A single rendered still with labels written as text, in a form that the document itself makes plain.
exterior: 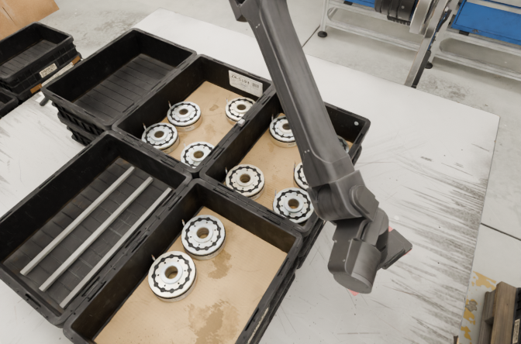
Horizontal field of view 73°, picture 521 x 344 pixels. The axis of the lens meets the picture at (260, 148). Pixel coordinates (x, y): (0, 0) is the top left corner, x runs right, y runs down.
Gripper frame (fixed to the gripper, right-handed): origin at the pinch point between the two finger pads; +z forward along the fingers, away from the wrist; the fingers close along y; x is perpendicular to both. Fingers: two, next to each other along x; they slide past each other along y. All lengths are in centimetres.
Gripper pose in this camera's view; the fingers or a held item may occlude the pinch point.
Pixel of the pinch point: (370, 271)
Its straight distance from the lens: 76.6
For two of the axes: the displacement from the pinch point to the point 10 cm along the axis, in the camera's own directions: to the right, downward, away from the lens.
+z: 2.4, 6.6, 7.1
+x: -5.2, -5.3, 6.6
